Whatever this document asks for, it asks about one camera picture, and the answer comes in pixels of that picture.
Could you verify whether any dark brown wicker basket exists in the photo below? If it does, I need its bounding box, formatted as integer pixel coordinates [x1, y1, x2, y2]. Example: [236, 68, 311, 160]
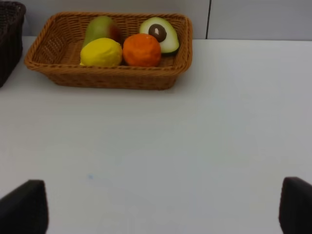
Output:
[0, 1, 26, 86]

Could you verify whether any avocado half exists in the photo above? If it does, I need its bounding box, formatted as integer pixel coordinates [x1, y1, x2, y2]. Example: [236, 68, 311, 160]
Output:
[139, 17, 180, 55]

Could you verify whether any orange tangerine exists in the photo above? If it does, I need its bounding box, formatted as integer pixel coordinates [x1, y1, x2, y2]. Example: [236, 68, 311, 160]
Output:
[122, 33, 161, 67]

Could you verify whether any orange wicker basket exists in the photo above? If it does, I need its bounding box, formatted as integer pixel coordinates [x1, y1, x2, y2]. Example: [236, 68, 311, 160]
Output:
[24, 12, 193, 90]

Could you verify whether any yellow lemon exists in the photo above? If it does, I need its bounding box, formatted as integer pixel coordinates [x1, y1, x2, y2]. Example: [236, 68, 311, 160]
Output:
[80, 38, 122, 67]

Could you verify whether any green red pear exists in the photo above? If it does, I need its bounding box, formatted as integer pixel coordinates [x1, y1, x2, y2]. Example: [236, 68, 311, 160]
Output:
[82, 16, 122, 47]

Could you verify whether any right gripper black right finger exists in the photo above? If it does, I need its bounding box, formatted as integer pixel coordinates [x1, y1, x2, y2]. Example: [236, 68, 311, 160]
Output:
[278, 177, 312, 234]

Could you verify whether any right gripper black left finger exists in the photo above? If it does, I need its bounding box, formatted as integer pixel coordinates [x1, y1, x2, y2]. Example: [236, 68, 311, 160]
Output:
[0, 180, 49, 234]

